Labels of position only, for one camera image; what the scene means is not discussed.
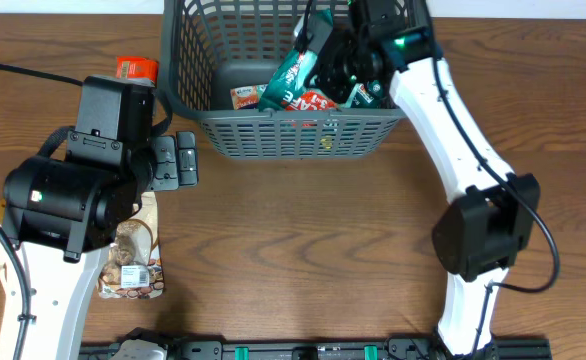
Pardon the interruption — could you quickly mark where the Kleenex tissue multipack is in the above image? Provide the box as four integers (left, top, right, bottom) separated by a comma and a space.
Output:
230, 84, 267, 110

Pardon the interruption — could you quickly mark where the black mounting rail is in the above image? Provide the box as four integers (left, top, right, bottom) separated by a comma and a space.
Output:
77, 327, 552, 360

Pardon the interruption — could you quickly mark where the orange spaghetti packet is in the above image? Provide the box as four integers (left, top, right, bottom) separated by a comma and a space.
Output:
116, 56, 159, 84

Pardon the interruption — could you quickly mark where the green Nescafe bag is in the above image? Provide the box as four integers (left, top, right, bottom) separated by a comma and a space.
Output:
257, 9, 382, 111

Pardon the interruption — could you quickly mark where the grey plastic basket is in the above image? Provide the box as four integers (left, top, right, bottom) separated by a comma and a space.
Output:
158, 0, 405, 159

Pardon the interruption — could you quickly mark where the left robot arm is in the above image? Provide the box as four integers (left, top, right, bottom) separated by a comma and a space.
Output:
0, 76, 197, 359

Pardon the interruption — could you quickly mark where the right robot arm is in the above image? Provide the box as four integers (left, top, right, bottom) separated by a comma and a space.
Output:
306, 1, 540, 359

